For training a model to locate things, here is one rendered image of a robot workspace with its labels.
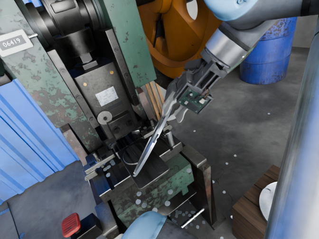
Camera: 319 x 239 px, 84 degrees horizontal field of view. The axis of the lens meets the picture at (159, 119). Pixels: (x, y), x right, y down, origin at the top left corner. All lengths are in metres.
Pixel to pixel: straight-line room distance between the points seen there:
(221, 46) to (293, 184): 0.26
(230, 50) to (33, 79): 0.50
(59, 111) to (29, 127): 1.41
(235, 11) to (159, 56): 0.73
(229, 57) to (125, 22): 0.36
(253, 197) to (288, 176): 0.93
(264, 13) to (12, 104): 1.89
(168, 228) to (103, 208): 0.64
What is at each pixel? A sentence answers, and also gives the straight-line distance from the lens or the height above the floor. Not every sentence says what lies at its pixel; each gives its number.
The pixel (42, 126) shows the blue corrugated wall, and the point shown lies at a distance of 2.04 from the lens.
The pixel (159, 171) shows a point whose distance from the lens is 0.71.
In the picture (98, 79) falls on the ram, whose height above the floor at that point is 1.13.
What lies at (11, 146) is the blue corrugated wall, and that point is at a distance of 2.13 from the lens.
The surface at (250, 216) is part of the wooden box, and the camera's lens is 1.08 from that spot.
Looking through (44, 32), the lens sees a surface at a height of 1.31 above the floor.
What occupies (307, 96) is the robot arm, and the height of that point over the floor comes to 1.22.
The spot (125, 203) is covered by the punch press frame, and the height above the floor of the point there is 0.65.
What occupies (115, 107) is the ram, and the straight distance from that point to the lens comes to 0.71.
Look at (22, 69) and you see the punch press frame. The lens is 0.60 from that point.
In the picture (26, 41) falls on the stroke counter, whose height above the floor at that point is 1.31.
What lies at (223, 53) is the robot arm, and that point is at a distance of 0.37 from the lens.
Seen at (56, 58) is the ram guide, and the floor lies 1.25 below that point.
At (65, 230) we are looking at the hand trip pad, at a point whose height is 0.76.
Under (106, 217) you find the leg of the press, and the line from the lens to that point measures 0.87.
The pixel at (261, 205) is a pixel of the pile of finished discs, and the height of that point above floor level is 0.37.
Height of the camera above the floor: 1.33
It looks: 36 degrees down
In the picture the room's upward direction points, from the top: 17 degrees counter-clockwise
